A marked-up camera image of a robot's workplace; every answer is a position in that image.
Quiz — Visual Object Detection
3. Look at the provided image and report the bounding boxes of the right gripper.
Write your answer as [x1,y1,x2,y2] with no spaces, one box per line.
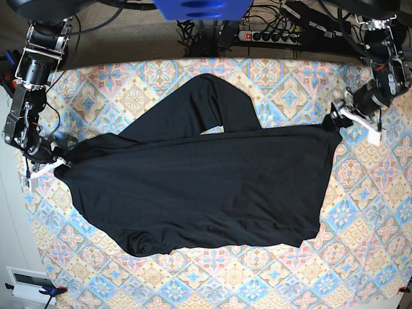
[24,136,63,164]

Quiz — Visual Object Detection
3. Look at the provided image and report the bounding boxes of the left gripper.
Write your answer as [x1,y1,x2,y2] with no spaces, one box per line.
[351,80,391,120]

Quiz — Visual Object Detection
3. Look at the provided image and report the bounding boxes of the black t-shirt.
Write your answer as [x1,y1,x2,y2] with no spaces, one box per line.
[54,74,342,257]

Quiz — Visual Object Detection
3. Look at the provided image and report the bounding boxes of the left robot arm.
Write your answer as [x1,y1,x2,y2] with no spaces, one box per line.
[318,1,411,119]

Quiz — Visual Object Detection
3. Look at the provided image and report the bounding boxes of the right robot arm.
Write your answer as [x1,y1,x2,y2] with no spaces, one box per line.
[1,1,154,166]

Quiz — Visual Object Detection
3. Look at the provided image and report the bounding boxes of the blue table clamp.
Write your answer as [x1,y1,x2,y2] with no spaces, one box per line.
[1,50,21,98]

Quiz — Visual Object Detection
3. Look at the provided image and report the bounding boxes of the black orange bottom clamp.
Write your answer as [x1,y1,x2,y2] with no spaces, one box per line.
[5,283,68,308]

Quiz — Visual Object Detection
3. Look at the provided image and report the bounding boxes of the patterned tablecloth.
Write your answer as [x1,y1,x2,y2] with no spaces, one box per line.
[23,59,411,308]

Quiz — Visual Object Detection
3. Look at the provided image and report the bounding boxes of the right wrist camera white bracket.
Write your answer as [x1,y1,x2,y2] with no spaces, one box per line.
[21,157,71,192]

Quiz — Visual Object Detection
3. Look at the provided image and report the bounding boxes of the white wall outlet box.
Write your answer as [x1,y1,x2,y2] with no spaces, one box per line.
[6,266,52,304]

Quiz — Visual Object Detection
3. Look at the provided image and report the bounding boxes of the white power strip red switch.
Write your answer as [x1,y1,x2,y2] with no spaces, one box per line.
[238,30,300,45]

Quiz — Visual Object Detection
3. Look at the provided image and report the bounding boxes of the tangled black cables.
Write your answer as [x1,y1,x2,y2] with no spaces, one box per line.
[175,17,241,59]

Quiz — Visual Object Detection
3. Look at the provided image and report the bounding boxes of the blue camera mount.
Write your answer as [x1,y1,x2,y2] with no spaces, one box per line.
[153,0,252,21]

